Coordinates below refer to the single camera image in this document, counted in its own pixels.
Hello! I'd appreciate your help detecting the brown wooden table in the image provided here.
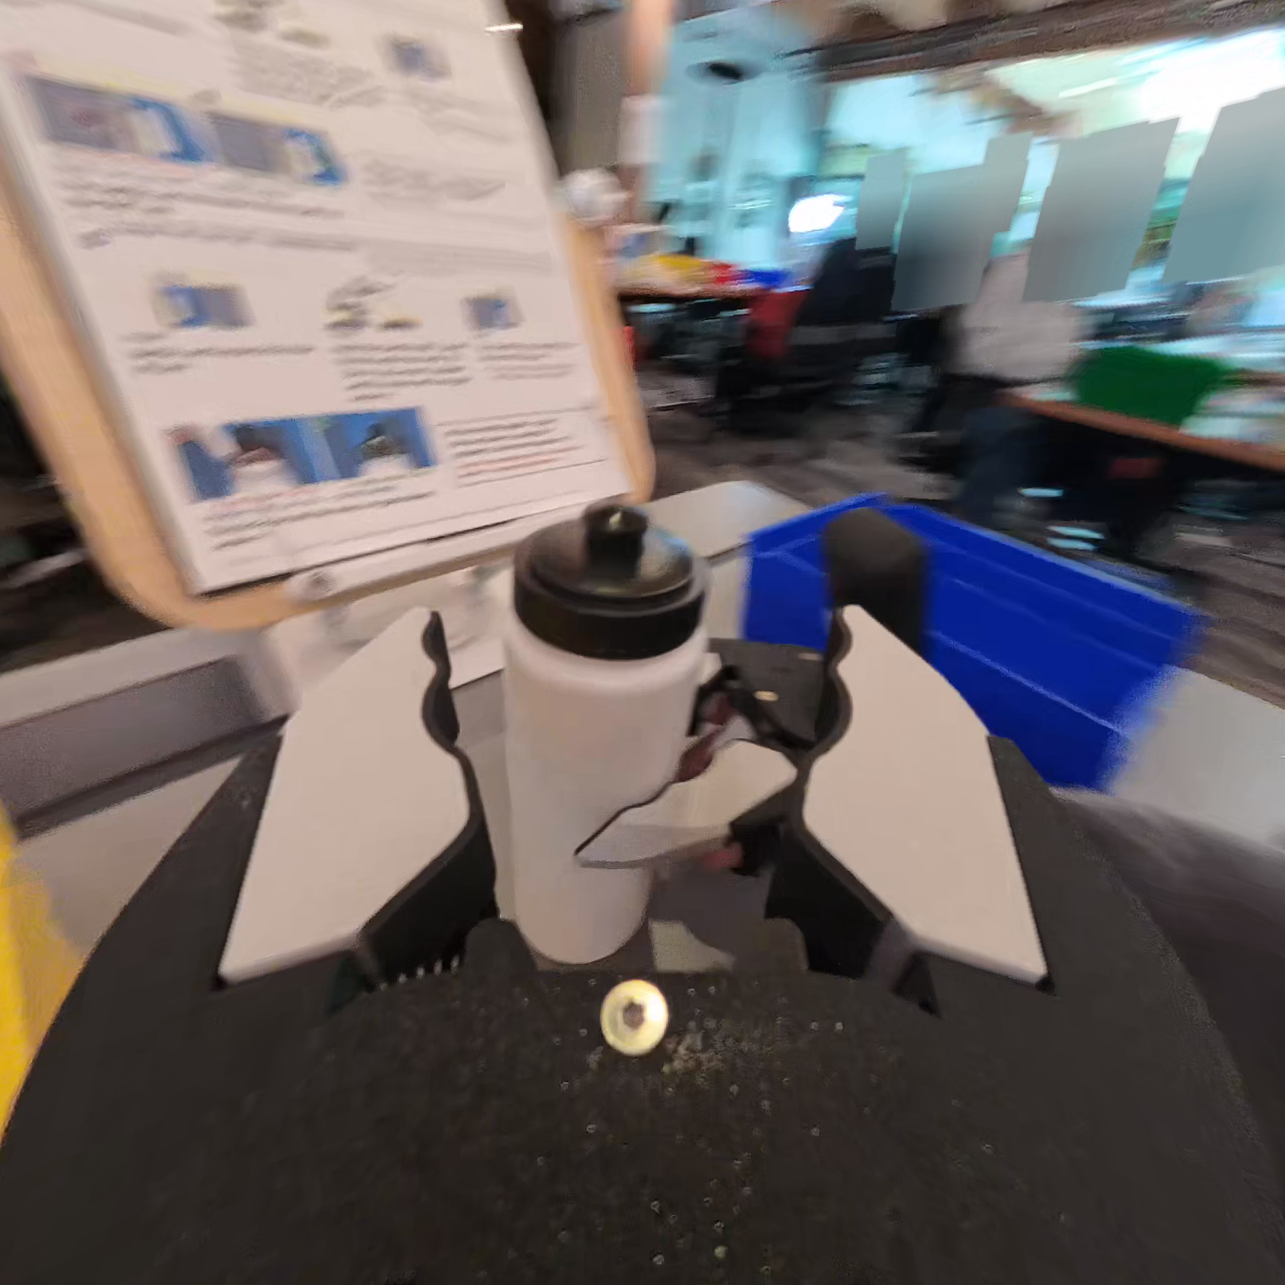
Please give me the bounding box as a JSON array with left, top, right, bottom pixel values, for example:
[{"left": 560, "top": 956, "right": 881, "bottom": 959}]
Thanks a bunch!
[{"left": 1004, "top": 385, "right": 1285, "bottom": 475}]

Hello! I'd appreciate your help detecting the person's right forearm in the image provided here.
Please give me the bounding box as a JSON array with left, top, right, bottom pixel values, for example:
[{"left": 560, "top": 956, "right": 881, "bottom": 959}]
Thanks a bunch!
[{"left": 1054, "top": 787, "right": 1285, "bottom": 1105}]

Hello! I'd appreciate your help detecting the instruction sheet on stand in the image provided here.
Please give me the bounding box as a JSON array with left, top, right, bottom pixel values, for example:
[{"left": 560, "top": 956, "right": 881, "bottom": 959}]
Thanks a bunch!
[{"left": 0, "top": 0, "right": 656, "bottom": 696}]

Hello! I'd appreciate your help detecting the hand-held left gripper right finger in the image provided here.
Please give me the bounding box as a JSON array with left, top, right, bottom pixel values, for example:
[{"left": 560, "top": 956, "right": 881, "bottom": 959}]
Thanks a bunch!
[{"left": 768, "top": 604, "right": 1048, "bottom": 989}]

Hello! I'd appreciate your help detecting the yellow plastic bin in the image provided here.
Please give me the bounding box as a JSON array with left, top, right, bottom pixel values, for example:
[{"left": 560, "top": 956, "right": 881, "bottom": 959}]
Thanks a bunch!
[{"left": 0, "top": 803, "right": 86, "bottom": 1135}]

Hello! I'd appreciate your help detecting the green plastic bin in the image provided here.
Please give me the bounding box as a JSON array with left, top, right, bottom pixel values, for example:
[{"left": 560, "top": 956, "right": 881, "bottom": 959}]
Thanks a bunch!
[{"left": 1069, "top": 345, "right": 1231, "bottom": 428}]

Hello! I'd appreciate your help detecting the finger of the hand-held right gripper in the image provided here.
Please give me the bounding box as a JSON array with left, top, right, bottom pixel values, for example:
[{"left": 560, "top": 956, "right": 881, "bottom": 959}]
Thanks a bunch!
[{"left": 574, "top": 737, "right": 800, "bottom": 870}]

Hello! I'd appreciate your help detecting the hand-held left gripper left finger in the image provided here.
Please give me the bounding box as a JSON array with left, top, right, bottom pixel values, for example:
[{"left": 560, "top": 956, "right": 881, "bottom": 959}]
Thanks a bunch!
[{"left": 219, "top": 607, "right": 499, "bottom": 985}]

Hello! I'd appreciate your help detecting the white plastic bottle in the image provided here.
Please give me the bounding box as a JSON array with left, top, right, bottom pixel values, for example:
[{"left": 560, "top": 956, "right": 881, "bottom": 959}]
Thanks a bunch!
[{"left": 502, "top": 611, "right": 714, "bottom": 965}]

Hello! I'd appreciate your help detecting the printed instruction sheet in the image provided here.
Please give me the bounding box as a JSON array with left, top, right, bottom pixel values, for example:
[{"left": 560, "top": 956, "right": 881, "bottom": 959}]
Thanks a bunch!
[{"left": 0, "top": 0, "right": 633, "bottom": 593}]

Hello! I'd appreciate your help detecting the black bottle lid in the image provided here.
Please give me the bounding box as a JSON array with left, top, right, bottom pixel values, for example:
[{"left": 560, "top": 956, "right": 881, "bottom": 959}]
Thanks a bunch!
[{"left": 514, "top": 503, "right": 710, "bottom": 659}]

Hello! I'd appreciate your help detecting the blue plastic bin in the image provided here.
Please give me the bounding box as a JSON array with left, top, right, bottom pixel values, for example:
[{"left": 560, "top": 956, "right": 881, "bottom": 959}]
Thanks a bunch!
[{"left": 743, "top": 492, "right": 1205, "bottom": 793}]

